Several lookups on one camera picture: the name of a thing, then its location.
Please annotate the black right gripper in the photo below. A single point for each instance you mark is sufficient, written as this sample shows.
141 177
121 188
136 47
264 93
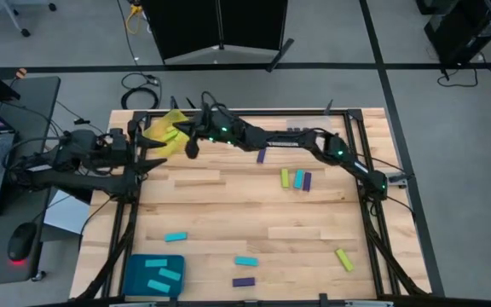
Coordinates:
228 134

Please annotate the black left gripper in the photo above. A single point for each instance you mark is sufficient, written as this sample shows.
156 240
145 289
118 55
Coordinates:
129 155

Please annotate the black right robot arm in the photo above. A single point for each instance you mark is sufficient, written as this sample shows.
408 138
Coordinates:
288 143

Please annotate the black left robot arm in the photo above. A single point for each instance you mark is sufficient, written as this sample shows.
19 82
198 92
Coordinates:
79 183

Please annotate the yellow cloth bag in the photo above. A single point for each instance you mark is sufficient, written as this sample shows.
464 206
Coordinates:
162 125

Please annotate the white paper sheet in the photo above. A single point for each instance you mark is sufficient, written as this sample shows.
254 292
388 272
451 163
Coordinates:
64 213

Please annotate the black folding screen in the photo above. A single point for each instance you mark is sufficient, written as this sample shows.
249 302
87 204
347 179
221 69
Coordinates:
186 25

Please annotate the teal plastic bin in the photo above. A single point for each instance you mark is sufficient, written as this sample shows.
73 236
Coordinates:
136 273

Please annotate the small orange object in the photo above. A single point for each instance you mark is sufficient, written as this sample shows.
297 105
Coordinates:
21 73

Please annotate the black computer mouse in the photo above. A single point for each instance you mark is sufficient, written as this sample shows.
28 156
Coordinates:
21 241

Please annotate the grey office chair base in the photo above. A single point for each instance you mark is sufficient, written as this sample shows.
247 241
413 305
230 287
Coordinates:
14 18

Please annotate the black computer tower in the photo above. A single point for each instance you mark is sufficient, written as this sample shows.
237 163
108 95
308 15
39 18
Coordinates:
467 30

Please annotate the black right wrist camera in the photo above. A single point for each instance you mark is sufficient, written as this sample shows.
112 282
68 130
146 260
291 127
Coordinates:
212 116

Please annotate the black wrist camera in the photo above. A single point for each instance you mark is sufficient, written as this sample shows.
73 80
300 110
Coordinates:
212 116
117 137

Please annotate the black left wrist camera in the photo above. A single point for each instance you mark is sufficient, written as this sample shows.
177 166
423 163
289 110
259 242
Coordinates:
117 137

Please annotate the black aluminium table frame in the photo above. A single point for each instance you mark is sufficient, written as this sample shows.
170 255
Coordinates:
271 113

